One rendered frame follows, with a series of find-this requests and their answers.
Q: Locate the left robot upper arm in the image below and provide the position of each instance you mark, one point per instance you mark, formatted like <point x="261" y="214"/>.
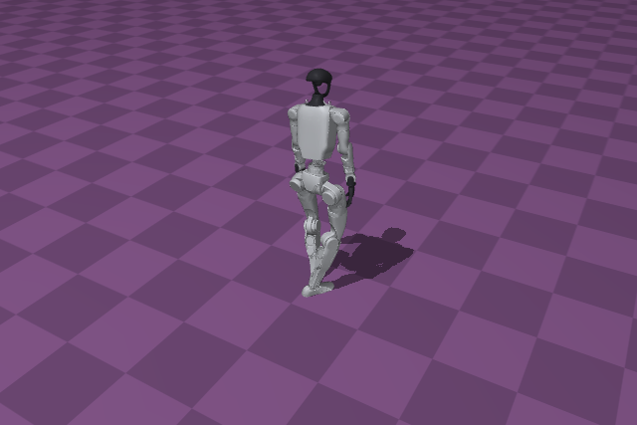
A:
<point x="292" y="114"/>

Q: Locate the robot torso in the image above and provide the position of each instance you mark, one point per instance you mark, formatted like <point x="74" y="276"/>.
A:
<point x="316" y="141"/>

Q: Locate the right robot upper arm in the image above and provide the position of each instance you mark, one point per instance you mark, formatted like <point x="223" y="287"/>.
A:
<point x="341" y="117"/>

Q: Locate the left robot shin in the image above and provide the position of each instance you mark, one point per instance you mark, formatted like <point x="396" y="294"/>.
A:
<point x="312" y="242"/>

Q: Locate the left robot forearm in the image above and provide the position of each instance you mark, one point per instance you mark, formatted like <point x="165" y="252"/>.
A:
<point x="298" y="157"/>

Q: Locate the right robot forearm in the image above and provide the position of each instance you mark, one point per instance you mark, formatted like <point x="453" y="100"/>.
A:
<point x="348" y="165"/>

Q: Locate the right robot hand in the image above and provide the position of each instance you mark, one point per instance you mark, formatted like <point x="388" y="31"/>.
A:
<point x="350" y="183"/>

